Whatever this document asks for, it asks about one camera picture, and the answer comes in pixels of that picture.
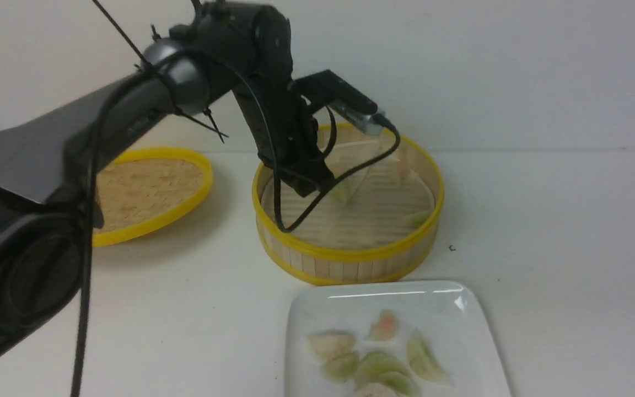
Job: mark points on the yellow-rimmed bamboo steamer lid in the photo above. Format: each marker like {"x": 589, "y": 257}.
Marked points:
{"x": 145, "y": 190}

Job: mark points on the white dumpling on plate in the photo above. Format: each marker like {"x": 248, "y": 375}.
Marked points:
{"x": 329, "y": 345}

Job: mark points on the yellow-rimmed bamboo steamer basket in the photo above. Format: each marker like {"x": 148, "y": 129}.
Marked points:
{"x": 366, "y": 240}

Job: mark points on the green dumpling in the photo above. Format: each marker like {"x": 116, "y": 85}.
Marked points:
{"x": 344, "y": 191}

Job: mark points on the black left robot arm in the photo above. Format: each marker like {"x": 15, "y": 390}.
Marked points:
{"x": 49, "y": 201}

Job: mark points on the green dumpling plate left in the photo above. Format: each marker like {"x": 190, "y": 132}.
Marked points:
{"x": 342, "y": 368}

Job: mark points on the white square plate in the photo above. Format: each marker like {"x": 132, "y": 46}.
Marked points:
{"x": 447, "y": 313}

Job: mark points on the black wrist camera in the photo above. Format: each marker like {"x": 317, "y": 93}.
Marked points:
{"x": 325, "y": 89}

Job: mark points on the green dumpling plate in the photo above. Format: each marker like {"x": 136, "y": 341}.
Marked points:
{"x": 423, "y": 362}
{"x": 342, "y": 368}
{"x": 384, "y": 369}

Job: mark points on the green dumpling plate centre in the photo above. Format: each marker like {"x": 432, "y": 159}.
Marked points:
{"x": 384, "y": 369}

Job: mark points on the green dumpling steamer edge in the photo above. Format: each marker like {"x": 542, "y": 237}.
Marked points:
{"x": 418, "y": 219}

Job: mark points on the green dumpling plate right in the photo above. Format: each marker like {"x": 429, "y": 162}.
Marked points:
{"x": 423, "y": 362}

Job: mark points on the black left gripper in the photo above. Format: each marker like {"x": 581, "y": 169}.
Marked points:
{"x": 285, "y": 134}

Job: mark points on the pink dumpling on plate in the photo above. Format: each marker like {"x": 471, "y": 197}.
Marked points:
{"x": 385, "y": 328}

